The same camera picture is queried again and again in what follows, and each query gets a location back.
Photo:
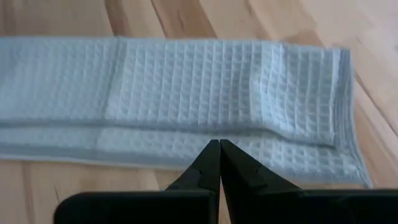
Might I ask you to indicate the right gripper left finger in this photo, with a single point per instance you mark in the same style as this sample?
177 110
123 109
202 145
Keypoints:
140 208

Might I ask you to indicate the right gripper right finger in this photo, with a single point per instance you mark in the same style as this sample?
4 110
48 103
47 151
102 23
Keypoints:
295 207

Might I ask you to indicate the light blue waffle microfiber towel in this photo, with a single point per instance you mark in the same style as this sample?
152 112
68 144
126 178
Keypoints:
186 87

